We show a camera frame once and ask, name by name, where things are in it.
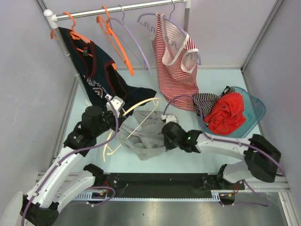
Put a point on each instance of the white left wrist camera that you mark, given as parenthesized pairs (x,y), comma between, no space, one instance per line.
(114,103)

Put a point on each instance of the empty lilac plastic hanger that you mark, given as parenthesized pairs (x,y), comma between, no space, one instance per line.
(145,62)

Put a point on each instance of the lilac hanger with striped top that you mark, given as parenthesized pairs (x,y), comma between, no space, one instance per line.
(187,4)

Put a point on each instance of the grey tank top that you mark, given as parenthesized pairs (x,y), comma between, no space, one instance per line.
(147,140)

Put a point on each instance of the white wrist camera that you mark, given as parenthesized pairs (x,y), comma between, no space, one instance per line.
(169,118)
(114,103)

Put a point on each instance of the cream plastic hanger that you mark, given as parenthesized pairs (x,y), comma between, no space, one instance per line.
(155,100)

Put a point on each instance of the empty orange plastic hanger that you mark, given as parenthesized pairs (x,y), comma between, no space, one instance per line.
(113,39)

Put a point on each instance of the metal clothes rail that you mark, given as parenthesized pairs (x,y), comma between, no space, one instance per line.
(52,19)

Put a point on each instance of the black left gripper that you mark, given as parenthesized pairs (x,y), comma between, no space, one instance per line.
(121,118)

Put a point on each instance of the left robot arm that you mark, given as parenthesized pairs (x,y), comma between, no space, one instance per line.
(44,202)

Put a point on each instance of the teal translucent plastic basket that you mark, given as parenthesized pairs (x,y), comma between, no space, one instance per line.
(254,112)

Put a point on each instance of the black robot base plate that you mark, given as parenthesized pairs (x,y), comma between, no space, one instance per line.
(167,184)

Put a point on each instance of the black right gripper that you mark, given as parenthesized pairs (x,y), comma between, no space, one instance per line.
(168,145)

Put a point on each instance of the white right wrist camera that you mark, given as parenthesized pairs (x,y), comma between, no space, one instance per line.
(169,118)

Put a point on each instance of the orange hanger with navy top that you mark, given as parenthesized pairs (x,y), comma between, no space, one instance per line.
(74,35)

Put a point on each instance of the white slotted cable duct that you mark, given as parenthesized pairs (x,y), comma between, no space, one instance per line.
(99,196)

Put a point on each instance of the navy blue tank top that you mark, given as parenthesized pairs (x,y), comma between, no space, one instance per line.
(99,78)

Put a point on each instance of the red white striped tank top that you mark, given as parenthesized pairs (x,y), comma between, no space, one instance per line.
(176,58)

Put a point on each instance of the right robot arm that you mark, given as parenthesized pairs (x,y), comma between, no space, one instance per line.
(258,158)

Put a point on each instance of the black white striped garment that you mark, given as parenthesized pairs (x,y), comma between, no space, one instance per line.
(206,101)

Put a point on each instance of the red garment in basket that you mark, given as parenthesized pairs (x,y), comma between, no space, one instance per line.
(226,115)

